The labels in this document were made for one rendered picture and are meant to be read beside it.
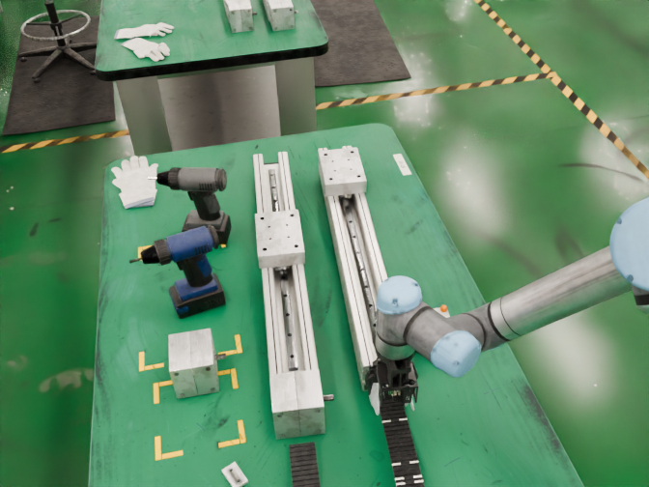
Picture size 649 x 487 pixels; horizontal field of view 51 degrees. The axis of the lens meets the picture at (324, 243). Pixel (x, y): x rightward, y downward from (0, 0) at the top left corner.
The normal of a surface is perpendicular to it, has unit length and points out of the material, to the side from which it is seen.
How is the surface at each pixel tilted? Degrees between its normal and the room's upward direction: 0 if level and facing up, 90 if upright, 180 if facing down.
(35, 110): 1
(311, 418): 90
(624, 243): 57
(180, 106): 0
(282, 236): 0
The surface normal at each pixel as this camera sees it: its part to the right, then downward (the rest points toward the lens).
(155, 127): 0.20, 0.65
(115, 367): -0.03, -0.74
